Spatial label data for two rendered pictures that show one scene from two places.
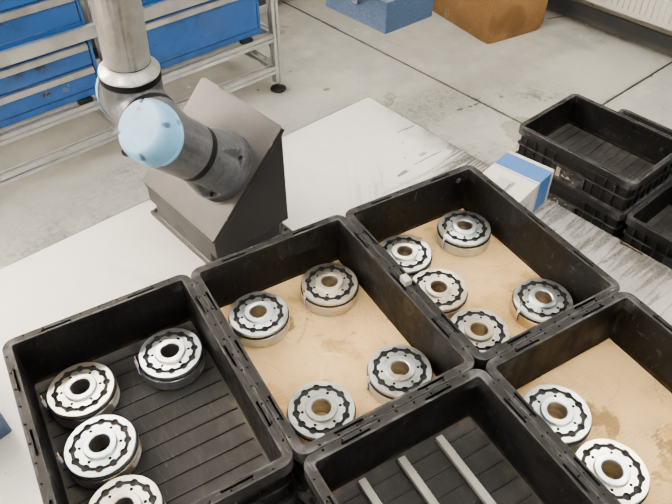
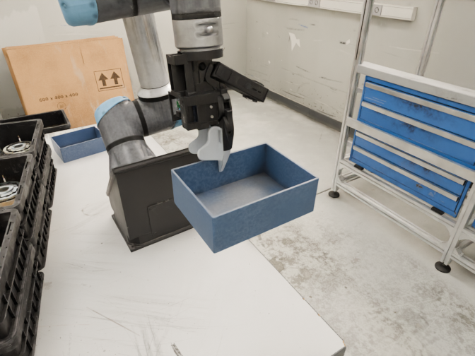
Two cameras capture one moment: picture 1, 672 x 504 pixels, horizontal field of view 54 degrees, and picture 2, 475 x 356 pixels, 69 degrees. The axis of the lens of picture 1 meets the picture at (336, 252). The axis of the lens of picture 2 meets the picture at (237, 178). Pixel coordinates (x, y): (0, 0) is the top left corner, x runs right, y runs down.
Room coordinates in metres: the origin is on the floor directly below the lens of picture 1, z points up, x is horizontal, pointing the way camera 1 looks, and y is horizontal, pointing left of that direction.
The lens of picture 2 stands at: (1.56, -0.59, 1.43)
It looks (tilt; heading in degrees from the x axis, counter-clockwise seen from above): 32 degrees down; 99
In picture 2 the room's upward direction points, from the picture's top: straight up
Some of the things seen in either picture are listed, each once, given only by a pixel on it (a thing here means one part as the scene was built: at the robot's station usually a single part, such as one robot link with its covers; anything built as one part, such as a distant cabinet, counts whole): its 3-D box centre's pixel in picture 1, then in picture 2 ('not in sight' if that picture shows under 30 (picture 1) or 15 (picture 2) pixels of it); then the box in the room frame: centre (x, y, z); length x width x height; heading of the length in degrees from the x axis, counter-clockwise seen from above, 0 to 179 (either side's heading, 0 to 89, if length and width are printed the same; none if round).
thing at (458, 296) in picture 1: (438, 289); not in sight; (0.80, -0.18, 0.86); 0.10 x 0.10 x 0.01
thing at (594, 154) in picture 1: (583, 193); not in sight; (1.68, -0.80, 0.37); 0.40 x 0.30 x 0.45; 40
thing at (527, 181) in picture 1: (506, 194); not in sight; (1.21, -0.40, 0.75); 0.20 x 0.12 x 0.09; 138
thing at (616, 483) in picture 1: (611, 470); not in sight; (0.45, -0.38, 0.86); 0.05 x 0.05 x 0.01
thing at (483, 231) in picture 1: (464, 228); not in sight; (0.96, -0.25, 0.86); 0.10 x 0.10 x 0.01
